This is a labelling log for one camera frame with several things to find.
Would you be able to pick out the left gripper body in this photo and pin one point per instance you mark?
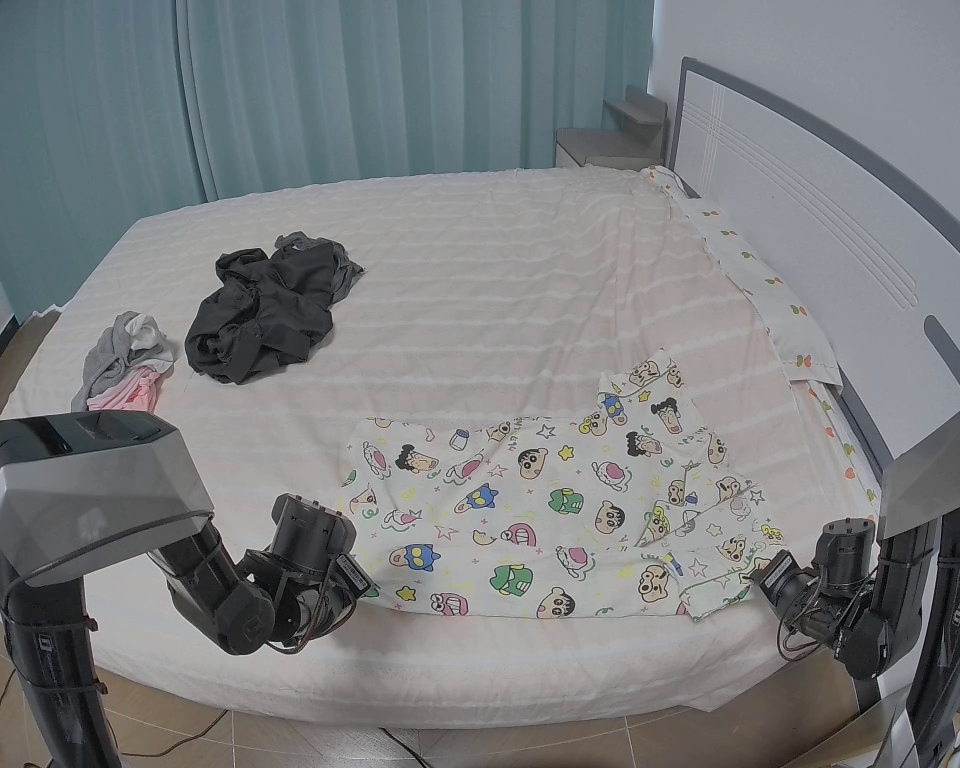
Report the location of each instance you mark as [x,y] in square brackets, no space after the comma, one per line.
[349,577]

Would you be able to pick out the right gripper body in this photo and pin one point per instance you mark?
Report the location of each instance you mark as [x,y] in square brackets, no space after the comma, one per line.
[784,581]

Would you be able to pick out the white printed pyjama top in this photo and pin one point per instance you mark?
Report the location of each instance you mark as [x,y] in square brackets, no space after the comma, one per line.
[525,510]

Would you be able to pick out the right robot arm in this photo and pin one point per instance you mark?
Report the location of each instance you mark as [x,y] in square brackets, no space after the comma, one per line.
[915,600]

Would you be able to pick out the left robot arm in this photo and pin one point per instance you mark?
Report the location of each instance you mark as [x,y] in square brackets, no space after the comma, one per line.
[45,637]

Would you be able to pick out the black garment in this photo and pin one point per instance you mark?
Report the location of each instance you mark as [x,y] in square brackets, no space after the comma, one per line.
[255,322]

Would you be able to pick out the white printed pillow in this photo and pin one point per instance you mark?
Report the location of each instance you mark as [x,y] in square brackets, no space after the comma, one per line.
[780,300]

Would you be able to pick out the pink garment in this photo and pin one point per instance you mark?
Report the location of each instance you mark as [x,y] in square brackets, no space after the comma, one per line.
[124,394]

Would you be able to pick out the dark grey garment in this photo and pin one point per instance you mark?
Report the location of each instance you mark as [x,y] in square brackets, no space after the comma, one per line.
[341,266]

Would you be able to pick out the grey and white garment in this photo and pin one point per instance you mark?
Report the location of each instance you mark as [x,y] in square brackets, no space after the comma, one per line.
[105,360]

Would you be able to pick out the bed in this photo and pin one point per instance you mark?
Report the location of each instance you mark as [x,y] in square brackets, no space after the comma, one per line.
[487,247]

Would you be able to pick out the grey bedside table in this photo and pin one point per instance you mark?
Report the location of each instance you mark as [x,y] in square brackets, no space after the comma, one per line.
[611,141]

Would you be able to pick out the blue-green curtain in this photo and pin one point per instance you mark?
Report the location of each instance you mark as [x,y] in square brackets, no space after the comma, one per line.
[82,135]
[412,82]

